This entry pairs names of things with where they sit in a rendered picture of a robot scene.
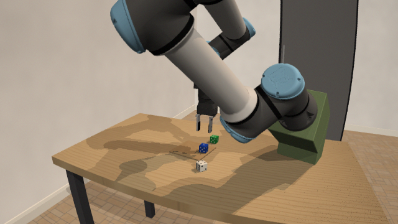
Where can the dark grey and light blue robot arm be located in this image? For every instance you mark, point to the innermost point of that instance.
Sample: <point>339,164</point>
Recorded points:
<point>159,25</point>

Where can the green die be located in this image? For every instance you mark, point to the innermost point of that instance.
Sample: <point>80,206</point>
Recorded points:
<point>214,139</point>

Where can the white die with black pips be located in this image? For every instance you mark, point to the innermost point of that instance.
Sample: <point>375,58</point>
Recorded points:
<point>201,165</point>

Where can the blue die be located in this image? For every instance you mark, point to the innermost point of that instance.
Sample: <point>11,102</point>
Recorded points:
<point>203,147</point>

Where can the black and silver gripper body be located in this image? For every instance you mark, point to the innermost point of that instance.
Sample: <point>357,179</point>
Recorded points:
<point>205,105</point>

